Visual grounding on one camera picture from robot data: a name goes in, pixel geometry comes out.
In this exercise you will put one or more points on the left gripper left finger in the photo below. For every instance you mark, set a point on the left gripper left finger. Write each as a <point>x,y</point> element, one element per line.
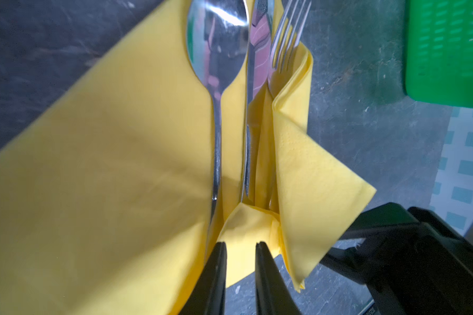
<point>208,296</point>

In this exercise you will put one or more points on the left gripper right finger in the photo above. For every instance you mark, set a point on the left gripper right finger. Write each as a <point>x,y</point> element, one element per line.
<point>272,295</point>

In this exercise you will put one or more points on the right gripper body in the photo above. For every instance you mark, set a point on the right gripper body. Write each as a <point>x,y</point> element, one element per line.
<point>411,261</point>

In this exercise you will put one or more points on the yellow paper napkin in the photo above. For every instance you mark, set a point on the yellow paper napkin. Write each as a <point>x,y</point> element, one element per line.
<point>105,199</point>

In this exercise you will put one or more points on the silver spoon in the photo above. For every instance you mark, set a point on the silver spoon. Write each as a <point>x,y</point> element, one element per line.
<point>217,43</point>

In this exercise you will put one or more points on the silver fork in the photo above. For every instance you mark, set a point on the silver fork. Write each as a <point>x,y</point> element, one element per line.
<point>285,44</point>

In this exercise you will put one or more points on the silver knife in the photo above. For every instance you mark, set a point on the silver knife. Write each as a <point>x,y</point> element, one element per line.
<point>259,51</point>

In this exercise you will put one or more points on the green plastic basket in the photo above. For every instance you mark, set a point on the green plastic basket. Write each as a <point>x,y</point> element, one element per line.
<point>439,57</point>

